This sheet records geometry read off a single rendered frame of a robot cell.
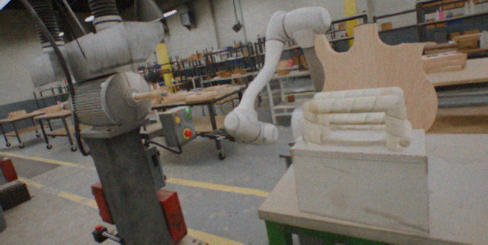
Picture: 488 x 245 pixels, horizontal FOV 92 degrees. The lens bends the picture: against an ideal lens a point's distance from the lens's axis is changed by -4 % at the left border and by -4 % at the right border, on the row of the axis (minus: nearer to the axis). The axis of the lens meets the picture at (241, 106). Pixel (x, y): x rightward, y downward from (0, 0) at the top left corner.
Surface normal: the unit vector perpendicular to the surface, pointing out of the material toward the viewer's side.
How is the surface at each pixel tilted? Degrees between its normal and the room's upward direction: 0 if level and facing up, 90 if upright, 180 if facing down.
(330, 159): 90
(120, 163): 90
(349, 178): 90
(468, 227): 0
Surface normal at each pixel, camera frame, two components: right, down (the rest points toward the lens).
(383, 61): -0.55, 0.26
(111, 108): 0.54, 0.18
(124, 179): 0.85, -0.06
